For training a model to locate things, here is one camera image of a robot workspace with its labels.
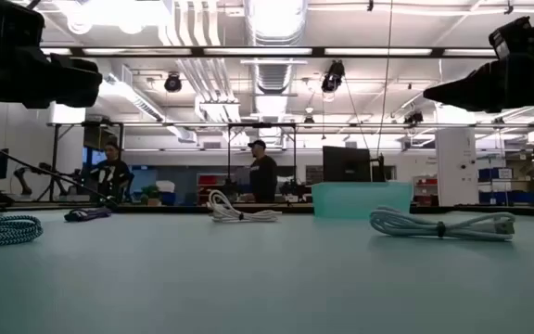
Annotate person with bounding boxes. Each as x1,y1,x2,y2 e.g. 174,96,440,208
247,138,279,205
88,140,134,206

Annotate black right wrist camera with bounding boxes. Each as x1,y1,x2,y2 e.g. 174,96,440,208
488,16,534,59

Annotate dark purple cable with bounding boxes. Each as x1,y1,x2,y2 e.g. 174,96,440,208
63,206,113,224

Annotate black station frame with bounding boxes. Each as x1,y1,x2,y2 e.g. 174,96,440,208
45,120,126,204
226,122,299,199

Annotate teal table mat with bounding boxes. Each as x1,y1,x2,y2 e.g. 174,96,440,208
0,211,534,334

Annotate red shelf bins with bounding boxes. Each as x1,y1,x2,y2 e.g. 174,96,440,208
413,175,439,206
196,173,227,204

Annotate overhead LED light bar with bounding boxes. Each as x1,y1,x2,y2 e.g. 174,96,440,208
38,45,501,58

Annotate black diagonal rod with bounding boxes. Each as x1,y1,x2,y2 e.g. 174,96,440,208
0,133,121,211

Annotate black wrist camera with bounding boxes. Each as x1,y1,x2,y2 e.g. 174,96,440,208
0,0,46,59
488,16,534,59

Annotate silver ventilation duct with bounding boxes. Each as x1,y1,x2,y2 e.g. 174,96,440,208
242,0,309,96

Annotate black ceiling spotlight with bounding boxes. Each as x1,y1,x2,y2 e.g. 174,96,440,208
320,59,347,95
163,71,184,94

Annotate pale cable with black tie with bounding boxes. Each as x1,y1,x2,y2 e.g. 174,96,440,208
369,205,517,243

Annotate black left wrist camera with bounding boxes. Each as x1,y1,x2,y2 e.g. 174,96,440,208
0,0,46,59

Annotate teal plastic bin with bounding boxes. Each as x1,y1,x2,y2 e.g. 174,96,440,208
311,181,413,220

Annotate thin black hanging cord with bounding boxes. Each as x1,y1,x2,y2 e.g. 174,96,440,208
375,0,394,158

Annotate white cable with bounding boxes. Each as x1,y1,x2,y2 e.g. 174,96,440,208
206,188,283,225

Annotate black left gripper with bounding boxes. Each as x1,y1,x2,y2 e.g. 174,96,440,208
0,47,104,110

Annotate blue shelf bins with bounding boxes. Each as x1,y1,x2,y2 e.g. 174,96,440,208
477,166,534,206

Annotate grey-blue marker pen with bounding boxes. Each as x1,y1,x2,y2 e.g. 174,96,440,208
0,214,45,250

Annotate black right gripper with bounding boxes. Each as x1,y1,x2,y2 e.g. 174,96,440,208
423,50,534,113

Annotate green potted plant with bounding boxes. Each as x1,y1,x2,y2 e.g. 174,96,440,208
139,184,162,207

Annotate white pillar cabinet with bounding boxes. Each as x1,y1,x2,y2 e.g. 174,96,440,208
434,126,480,207

